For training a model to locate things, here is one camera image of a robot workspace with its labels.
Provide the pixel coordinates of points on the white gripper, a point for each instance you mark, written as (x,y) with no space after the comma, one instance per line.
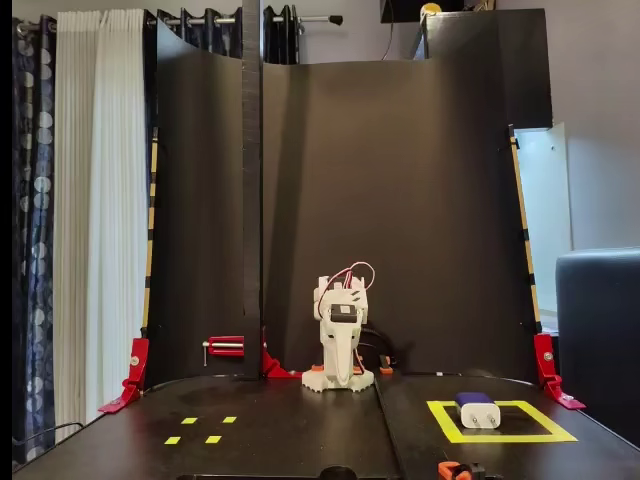
(336,348)

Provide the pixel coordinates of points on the blue and white charger block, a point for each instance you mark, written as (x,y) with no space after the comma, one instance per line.
(480,415)

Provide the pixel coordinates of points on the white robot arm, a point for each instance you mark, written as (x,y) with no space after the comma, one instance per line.
(315,382)

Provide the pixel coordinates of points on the red screw clamp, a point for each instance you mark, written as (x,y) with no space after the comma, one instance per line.
(227,346)

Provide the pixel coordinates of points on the orange and black clamp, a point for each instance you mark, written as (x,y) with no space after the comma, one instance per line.
(450,471)

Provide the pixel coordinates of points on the black backdrop board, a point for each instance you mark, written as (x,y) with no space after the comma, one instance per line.
(400,200)

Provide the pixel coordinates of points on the yellow tape square outline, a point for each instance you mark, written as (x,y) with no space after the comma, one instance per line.
(500,439)

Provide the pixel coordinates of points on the red corner clamp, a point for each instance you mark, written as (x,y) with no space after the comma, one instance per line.
(546,360)
(136,367)

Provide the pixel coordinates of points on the yellow black striped stick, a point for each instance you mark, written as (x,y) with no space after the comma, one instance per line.
(151,225)
(524,225)

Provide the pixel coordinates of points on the white cabinet door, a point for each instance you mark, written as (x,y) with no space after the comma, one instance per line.
(542,215)

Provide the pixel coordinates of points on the dark blue armchair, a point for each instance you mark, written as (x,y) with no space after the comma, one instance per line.
(600,340)

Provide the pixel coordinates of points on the white pleated curtain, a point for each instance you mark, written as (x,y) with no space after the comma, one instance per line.
(100,225)

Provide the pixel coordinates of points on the silver curtain rod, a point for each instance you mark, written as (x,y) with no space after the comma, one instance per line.
(315,19)

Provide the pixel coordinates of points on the dark blue patterned curtain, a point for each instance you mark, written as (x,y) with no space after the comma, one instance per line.
(32,225)

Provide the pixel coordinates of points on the dark eyelet curtain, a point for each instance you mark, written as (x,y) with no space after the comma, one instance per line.
(200,35)

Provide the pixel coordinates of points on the yellow round object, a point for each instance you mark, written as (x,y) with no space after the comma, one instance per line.
(430,10)

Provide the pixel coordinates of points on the red post bracket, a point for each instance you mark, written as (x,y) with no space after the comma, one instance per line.
(272,369)

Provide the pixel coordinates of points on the black round mount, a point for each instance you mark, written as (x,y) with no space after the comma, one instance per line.
(339,473)

